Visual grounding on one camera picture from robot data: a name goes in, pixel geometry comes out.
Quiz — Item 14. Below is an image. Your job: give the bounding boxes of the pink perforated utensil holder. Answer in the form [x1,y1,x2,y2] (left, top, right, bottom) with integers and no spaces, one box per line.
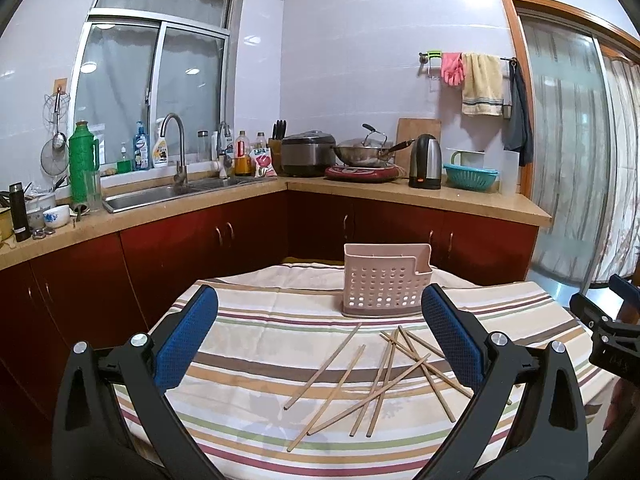
[341,242,433,318]

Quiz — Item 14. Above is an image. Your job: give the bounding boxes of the beige kitchen countertop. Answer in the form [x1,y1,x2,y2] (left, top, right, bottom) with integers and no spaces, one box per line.
[0,175,552,271]

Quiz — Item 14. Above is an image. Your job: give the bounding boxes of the blue dish soap bottle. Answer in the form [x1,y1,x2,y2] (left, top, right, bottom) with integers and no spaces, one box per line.
[132,121,151,171]

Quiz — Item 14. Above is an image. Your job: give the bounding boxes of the small steel water tap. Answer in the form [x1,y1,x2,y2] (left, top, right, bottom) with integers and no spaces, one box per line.
[216,121,235,179]

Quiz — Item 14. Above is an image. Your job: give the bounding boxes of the knife block with knives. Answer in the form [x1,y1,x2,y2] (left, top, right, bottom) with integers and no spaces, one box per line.
[268,119,288,153]

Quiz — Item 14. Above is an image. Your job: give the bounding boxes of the pink rubber gloves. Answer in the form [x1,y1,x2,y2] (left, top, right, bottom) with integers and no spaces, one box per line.
[440,52,466,87]

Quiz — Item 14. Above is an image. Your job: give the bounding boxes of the yellow towel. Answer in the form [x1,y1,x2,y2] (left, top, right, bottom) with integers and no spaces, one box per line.
[461,52,505,117]

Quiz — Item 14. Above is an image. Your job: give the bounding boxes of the striped tablecloth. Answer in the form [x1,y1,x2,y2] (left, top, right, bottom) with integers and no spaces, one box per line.
[112,260,616,480]

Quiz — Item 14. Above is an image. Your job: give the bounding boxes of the wooden cutting board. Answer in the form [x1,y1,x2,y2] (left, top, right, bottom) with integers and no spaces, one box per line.
[396,117,442,166]

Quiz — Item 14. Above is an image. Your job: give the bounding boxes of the glass tumbler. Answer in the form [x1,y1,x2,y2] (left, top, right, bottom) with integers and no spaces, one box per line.
[85,170,103,212]

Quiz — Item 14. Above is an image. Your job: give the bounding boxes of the white plastic container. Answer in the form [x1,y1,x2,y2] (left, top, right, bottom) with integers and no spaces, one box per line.
[500,149,521,197]

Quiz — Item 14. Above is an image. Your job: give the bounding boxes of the steel kitchen sink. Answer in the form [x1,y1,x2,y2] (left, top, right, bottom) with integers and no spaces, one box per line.
[102,176,281,213]

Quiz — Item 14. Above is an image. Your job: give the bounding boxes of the black flask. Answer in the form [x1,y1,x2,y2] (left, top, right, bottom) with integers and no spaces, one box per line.
[8,182,32,243]

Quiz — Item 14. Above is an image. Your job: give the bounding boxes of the steel sink faucet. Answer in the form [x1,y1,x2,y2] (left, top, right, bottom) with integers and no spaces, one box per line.
[160,112,189,186]

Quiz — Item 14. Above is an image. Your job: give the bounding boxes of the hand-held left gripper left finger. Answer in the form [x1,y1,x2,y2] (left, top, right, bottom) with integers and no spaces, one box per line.
[51,284,219,480]

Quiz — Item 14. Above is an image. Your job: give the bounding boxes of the red and white packet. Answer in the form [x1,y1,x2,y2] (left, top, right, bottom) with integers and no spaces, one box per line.
[252,147,278,178]

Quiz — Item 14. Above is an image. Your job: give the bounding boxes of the wooden chopstick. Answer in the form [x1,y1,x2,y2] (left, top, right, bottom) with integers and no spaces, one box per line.
[366,342,400,437]
[378,331,476,398]
[396,325,458,424]
[306,353,433,437]
[349,326,401,437]
[407,331,447,360]
[286,344,367,454]
[283,322,364,411]

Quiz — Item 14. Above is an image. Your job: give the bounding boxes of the person's right hand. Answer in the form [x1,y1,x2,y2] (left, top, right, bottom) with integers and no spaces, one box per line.
[601,380,626,433]

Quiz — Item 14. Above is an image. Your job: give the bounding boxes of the red induction cooker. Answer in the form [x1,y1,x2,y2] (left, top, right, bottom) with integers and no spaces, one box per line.
[325,164,403,182]

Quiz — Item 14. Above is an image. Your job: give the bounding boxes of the white bowl with blue print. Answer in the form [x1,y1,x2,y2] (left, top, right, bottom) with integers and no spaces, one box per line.
[42,204,71,229]

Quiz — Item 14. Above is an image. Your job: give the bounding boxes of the grey rice cooker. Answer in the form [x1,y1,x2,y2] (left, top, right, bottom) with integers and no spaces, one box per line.
[280,130,337,177]

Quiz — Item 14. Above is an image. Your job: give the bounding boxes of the aluminium sliding window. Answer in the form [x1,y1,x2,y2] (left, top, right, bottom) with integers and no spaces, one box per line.
[70,0,246,171]

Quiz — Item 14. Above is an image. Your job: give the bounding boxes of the hanging mesh strainer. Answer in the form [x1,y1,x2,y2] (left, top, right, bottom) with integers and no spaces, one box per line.
[40,87,70,177]

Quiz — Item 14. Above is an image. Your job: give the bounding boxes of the steel wok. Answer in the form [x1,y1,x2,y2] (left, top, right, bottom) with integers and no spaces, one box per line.
[332,137,416,167]

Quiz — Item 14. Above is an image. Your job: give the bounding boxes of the teal plastic colander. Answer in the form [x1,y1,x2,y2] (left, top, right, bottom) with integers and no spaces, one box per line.
[443,162,501,192]

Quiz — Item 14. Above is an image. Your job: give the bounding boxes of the wall towel rail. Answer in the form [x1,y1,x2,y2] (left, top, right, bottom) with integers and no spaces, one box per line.
[419,50,518,83]

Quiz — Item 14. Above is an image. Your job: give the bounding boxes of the steel electric kettle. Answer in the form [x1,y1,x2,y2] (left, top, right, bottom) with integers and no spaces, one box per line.
[409,134,443,190]

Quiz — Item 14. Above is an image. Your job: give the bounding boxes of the red kitchen base cabinet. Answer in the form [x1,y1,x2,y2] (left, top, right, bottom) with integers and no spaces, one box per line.
[0,190,541,411]

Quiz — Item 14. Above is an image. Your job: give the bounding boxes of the white spray cleaner bottle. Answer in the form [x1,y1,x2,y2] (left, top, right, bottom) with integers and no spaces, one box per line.
[152,117,171,168]

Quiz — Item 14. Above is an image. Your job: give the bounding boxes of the amber cooking oil bottle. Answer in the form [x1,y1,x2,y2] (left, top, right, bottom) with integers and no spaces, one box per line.
[234,131,252,177]

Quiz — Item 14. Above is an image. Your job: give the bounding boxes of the dark blue hanging cloth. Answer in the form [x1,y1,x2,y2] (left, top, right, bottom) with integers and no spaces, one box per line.
[502,60,535,167]

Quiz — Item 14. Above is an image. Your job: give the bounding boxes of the glass door with wooden frame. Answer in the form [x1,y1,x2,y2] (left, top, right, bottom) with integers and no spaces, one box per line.
[499,0,640,301]

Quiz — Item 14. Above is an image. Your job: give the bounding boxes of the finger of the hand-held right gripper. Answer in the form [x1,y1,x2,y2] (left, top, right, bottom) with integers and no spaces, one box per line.
[570,291,615,332]
[608,274,640,312]

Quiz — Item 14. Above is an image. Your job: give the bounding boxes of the green thermos bottle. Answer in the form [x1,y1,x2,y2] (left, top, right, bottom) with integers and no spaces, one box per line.
[68,120,102,206]

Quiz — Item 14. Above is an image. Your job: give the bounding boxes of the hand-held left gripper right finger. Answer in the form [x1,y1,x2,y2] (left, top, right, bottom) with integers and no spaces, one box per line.
[421,282,590,480]

